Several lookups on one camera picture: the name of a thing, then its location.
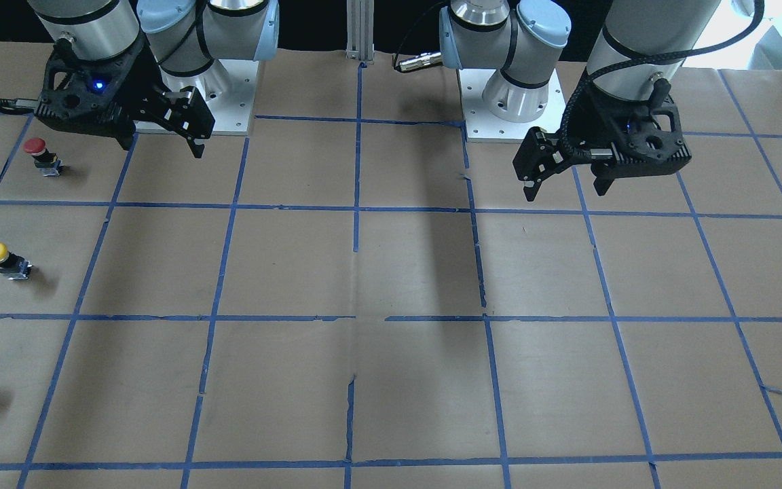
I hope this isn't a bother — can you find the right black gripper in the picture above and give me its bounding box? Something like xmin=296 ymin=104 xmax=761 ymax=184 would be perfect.
xmin=109 ymin=41 xmax=215 ymax=159

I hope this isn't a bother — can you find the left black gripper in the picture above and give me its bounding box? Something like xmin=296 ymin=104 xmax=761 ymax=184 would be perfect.
xmin=513 ymin=88 xmax=621 ymax=203

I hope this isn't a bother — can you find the yellow push button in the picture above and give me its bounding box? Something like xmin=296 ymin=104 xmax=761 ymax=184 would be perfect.
xmin=0 ymin=242 xmax=32 ymax=280

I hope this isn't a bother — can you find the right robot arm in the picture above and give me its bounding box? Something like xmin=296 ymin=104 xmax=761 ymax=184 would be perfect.
xmin=20 ymin=1 xmax=280 ymax=158

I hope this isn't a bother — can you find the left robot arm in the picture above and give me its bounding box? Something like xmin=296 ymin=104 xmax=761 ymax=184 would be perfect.
xmin=439 ymin=1 xmax=718 ymax=201

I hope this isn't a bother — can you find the red push button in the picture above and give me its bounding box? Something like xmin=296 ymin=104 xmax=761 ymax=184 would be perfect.
xmin=22 ymin=137 xmax=62 ymax=177

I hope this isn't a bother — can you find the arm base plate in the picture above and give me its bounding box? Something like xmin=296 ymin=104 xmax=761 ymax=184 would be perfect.
xmin=458 ymin=69 xmax=565 ymax=143
xmin=162 ymin=59 xmax=263 ymax=136

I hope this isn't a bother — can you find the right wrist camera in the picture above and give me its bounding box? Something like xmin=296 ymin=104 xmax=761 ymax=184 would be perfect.
xmin=33 ymin=34 xmax=113 ymax=137

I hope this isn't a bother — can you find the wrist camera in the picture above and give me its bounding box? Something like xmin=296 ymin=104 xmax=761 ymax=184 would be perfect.
xmin=33 ymin=34 xmax=113 ymax=137
xmin=591 ymin=95 xmax=692 ymax=179

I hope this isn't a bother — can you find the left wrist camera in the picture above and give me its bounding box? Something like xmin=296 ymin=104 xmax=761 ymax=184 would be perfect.
xmin=591 ymin=95 xmax=692 ymax=179

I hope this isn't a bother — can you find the aluminium frame post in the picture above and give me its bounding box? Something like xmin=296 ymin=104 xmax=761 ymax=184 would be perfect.
xmin=346 ymin=0 xmax=375 ymax=65

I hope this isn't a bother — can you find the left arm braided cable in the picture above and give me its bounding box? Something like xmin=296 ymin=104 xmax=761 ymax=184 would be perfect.
xmin=558 ymin=0 xmax=764 ymax=164

